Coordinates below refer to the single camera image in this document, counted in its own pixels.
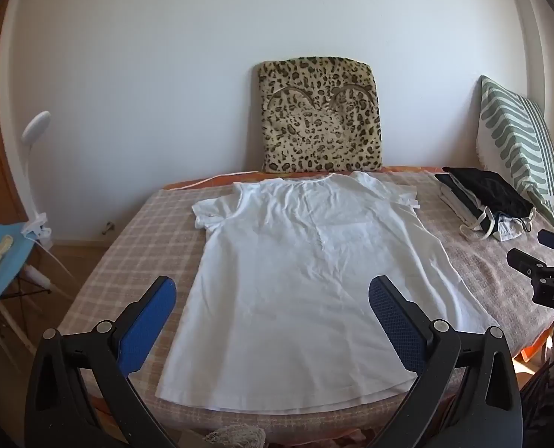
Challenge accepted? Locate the white t-shirt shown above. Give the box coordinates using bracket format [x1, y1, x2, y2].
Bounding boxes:
[156, 171, 500, 414]

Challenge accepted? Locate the white folded garment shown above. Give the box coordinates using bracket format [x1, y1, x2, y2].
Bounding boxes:
[438, 184, 497, 240]

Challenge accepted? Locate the beige plaid blanket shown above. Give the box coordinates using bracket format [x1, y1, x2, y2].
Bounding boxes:
[57, 170, 554, 435]

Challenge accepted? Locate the green striped pillow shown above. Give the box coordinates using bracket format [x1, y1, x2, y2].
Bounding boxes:
[477, 75, 554, 239]

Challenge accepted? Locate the white knitted cloth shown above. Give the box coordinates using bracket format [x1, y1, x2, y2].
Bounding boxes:
[205, 424, 266, 448]

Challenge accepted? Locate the black folded garment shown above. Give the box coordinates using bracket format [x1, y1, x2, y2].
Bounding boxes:
[435, 167, 536, 219]

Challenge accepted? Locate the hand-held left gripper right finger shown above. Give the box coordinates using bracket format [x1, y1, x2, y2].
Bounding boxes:
[368, 274, 523, 448]

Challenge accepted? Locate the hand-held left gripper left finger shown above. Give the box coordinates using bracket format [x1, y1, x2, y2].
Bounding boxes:
[24, 276, 177, 448]

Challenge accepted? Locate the leopard print cushion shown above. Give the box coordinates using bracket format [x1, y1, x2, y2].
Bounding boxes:
[257, 57, 383, 174]

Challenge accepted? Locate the small grey white garment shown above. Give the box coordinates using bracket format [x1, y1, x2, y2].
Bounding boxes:
[494, 215, 533, 242]

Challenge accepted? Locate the orange floral bed sheet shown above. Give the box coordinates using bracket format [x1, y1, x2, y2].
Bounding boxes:
[88, 164, 554, 448]

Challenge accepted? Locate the white clip lamp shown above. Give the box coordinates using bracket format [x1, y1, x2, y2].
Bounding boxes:
[19, 111, 54, 249]

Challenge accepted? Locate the light blue chair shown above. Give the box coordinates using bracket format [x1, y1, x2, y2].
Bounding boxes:
[0, 204, 79, 365]

